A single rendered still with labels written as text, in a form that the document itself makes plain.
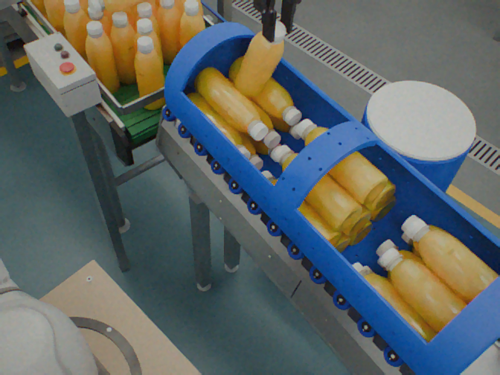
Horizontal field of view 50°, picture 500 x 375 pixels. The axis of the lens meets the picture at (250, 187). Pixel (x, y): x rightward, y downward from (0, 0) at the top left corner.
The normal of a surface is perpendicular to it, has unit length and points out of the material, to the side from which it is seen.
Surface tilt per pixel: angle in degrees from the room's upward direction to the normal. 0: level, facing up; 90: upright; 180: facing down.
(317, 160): 26
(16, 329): 7
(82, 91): 90
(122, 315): 1
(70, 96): 90
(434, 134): 0
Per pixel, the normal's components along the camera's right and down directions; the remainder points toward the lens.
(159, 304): 0.04, -0.59
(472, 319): -0.39, -0.24
